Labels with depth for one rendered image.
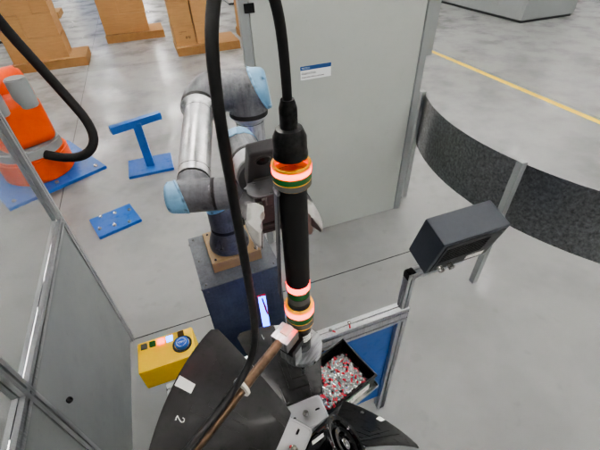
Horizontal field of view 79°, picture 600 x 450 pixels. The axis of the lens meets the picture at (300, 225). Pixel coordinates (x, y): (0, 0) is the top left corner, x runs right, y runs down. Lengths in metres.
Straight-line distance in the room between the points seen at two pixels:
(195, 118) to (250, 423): 0.70
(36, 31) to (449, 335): 7.88
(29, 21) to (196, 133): 7.54
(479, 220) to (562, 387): 1.48
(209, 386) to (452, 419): 1.73
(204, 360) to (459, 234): 0.86
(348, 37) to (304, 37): 0.28
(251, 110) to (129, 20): 8.63
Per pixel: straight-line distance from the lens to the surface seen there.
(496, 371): 2.50
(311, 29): 2.33
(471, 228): 1.29
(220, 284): 1.38
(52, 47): 8.45
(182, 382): 0.70
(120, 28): 9.69
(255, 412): 0.75
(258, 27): 2.23
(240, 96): 1.09
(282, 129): 0.37
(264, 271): 1.40
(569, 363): 2.72
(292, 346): 0.57
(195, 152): 0.90
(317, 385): 0.93
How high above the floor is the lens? 2.02
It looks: 41 degrees down
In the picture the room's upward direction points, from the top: 3 degrees counter-clockwise
